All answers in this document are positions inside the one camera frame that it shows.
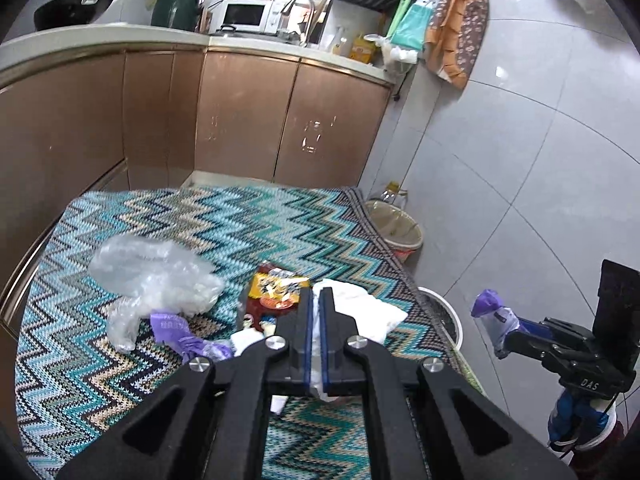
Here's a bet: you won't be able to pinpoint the beige plastic waste bin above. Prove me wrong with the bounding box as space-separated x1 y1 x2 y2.
366 200 423 263

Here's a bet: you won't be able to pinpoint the dark green kettle appliance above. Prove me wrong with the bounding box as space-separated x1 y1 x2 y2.
151 0 205 32

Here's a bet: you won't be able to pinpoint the chrome sink faucet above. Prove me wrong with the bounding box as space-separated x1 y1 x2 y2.
277 0 316 47

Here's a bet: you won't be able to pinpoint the blue white sneaker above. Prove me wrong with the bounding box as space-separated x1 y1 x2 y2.
548 389 617 452

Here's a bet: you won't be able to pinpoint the white rimmed black trash bin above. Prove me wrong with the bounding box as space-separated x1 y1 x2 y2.
418 286 464 351

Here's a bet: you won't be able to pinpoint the teal plastic bag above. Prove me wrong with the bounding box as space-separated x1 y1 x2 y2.
387 0 435 51

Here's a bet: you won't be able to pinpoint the clear oil bottle yellow cap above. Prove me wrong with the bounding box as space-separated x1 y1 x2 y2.
380 181 408 209

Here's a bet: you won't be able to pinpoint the brown kitchen base cabinets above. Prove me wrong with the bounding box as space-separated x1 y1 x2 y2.
1 46 390 334

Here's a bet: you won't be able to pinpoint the white microwave oven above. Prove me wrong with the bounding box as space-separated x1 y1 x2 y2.
217 0 280 35

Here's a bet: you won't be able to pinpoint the purple plastic wrapper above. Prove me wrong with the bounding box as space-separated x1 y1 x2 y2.
150 312 234 363

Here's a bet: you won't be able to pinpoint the purple white wrapper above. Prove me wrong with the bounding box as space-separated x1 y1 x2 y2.
471 289 521 359

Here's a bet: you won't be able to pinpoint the black frying pan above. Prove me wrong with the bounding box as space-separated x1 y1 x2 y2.
34 0 114 32

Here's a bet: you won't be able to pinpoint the zigzag patterned floor rug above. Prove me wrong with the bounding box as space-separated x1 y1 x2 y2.
15 186 471 479

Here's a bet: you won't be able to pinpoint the clear plastic bag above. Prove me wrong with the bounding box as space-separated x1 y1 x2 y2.
89 235 226 353

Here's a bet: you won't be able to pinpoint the orange snack packet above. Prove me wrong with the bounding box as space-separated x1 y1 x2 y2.
238 261 311 333

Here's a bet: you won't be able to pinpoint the white paper tissue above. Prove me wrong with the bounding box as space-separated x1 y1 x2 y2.
232 277 409 413

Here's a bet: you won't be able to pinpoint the black camera tracker box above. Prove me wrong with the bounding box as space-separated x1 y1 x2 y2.
592 259 639 377

